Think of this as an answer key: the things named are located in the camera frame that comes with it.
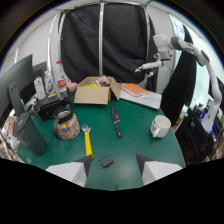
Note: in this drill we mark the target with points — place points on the bottle with yellow label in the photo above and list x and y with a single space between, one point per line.
49 84

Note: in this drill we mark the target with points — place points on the glass jar with colourful candy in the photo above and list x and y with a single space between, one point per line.
67 125

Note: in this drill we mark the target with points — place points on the metal frame pole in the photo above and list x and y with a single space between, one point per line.
100 39

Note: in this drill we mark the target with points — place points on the black power adapter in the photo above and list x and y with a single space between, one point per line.
106 161

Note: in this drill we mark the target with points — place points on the open cardboard box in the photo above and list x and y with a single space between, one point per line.
95 92

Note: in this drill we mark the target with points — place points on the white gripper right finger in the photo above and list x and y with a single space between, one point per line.
156 169

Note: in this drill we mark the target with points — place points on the grey laptop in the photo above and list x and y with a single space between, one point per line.
143 98

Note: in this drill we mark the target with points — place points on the white mug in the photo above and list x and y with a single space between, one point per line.
160 126

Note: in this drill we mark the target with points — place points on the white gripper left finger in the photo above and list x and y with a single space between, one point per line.
71 171

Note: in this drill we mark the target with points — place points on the pink cup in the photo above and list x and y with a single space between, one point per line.
71 88

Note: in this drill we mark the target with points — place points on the orange book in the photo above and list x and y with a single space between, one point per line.
134 89

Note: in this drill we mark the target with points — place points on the black computer monitor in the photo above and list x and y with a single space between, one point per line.
16 84

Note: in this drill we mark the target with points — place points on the clear bottle with red cap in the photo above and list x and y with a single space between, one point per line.
60 78

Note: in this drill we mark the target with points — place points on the black curtain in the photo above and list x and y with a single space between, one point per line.
110 43

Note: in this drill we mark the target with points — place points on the white spray bottle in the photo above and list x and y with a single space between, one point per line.
39 88

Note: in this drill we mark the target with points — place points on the black office chair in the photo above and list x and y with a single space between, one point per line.
191 138

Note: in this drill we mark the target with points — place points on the black box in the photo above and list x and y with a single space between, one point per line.
51 106

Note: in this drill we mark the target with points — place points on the dark green pitcher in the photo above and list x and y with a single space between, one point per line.
29 133

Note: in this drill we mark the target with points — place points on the black knife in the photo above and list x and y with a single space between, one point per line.
116 121

